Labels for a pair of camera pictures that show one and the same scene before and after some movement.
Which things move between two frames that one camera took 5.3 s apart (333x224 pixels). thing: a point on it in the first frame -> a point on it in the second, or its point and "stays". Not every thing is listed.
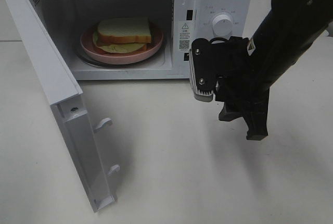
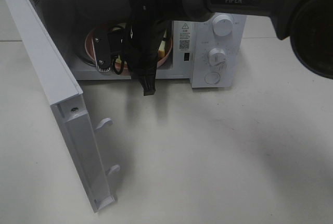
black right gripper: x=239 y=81 -> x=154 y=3
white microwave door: x=77 y=132 stays
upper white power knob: x=222 y=25 stays
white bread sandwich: x=122 y=35 -> x=120 y=61
